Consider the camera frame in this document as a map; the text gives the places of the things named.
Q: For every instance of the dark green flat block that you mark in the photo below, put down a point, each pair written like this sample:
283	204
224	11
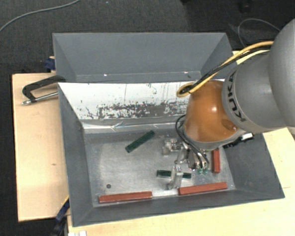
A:
163	173
140	141

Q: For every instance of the pale wood board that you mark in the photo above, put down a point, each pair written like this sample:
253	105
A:
38	146

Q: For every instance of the red-brown flat block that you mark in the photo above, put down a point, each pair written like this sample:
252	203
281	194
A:
216	162
202	188
125	197

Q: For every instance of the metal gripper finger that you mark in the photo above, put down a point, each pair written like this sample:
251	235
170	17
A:
169	146
175	178

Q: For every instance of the black cylinder on white bracket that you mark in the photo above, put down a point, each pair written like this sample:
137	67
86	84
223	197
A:
241	138

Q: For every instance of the grey metal bin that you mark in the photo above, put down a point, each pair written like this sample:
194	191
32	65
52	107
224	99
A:
130	166

